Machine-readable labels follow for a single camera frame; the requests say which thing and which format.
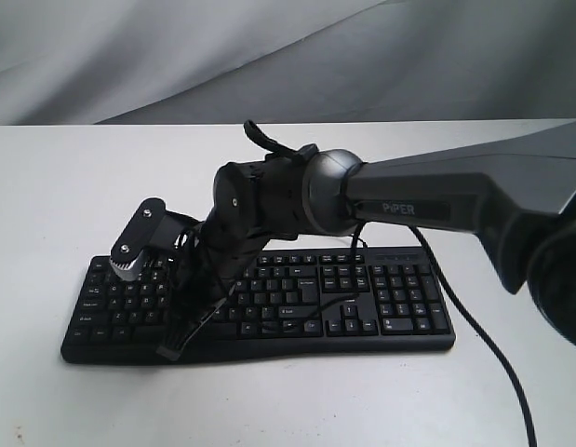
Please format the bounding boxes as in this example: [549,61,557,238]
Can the grey backdrop cloth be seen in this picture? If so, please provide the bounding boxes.
[0,1,576,125]

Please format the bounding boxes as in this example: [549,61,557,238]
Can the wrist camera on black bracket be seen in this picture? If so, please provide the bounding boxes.
[109,197,200,282]

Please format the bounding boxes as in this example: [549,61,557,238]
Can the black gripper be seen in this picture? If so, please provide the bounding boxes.
[155,209,297,361]

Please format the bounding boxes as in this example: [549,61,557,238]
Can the black acer keyboard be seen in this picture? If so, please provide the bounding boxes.
[60,247,455,366]

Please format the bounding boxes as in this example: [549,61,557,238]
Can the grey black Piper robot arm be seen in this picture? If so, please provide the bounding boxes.
[158,121,576,360]

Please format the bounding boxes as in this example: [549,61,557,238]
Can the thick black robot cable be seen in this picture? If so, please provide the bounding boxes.
[243,119,540,447]

